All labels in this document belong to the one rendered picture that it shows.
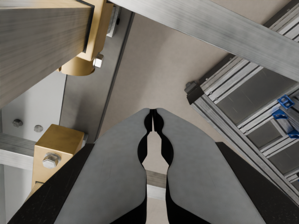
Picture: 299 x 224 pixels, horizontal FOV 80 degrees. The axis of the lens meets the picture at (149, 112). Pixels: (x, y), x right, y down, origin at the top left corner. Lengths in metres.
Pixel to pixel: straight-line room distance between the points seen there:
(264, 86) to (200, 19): 0.87
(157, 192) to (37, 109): 0.35
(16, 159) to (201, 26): 0.29
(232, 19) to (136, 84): 0.93
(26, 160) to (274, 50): 0.33
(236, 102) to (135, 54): 0.58
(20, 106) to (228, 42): 0.47
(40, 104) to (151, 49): 0.68
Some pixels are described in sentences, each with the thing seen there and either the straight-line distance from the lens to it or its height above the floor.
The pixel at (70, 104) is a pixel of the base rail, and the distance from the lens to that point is 0.37.
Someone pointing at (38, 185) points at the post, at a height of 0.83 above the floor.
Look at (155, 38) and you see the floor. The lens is 1.02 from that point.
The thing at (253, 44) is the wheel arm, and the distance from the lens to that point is 0.20.
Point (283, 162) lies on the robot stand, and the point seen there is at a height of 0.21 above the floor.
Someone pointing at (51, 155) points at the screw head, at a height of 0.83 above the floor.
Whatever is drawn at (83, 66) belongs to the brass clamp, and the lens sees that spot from 0.18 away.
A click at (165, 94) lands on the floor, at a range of 1.11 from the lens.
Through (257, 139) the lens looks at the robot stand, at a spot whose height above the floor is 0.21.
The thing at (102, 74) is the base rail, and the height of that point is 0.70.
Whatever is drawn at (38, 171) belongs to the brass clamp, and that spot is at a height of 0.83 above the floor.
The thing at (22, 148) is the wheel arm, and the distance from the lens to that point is 0.32.
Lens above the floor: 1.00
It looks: 60 degrees down
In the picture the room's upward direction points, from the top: 179 degrees clockwise
